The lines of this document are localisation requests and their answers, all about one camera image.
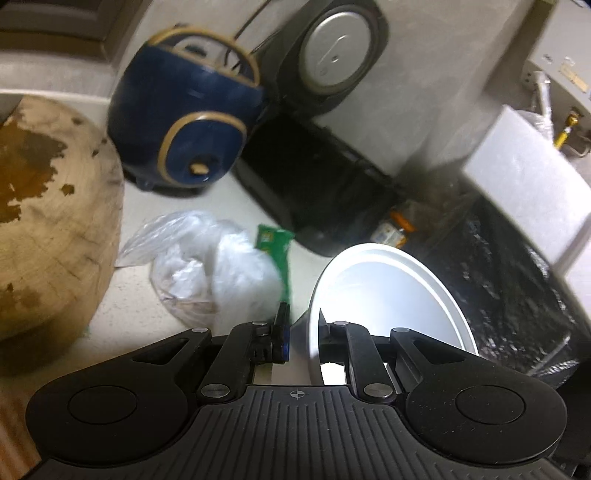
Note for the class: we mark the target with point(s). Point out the round wooden chopping block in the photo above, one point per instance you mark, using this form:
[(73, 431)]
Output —
[(51, 221)]

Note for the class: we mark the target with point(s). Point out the clear plastic bag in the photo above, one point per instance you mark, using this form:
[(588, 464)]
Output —
[(203, 272)]

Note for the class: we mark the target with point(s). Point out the glass jar with orange lid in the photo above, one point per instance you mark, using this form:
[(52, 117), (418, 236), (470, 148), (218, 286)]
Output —
[(395, 230)]

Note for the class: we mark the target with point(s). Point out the white round plate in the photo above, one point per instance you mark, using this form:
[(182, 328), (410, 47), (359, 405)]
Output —
[(383, 286)]

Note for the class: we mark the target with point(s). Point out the green wrapper with gold print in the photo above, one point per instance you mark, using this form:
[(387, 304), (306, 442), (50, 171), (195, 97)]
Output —
[(279, 258)]

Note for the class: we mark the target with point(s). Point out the yellow gas valve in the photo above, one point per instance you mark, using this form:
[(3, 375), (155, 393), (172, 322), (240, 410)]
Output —
[(568, 129)]

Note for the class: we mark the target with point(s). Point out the blue rice cooker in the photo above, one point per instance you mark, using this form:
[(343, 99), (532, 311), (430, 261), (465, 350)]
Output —
[(184, 115)]

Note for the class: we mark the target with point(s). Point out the white wall appliance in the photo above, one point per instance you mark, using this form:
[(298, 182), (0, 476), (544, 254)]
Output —
[(563, 41)]

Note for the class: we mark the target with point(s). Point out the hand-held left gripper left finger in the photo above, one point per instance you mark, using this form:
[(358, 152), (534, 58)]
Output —
[(282, 337)]

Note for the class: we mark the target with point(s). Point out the black garbage bag bin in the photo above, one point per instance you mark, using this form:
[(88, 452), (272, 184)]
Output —
[(503, 286)]

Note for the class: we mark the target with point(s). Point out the white panel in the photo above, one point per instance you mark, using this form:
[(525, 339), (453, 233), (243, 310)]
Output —
[(526, 184)]

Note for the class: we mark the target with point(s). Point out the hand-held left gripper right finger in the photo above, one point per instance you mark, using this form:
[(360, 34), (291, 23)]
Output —
[(344, 337)]

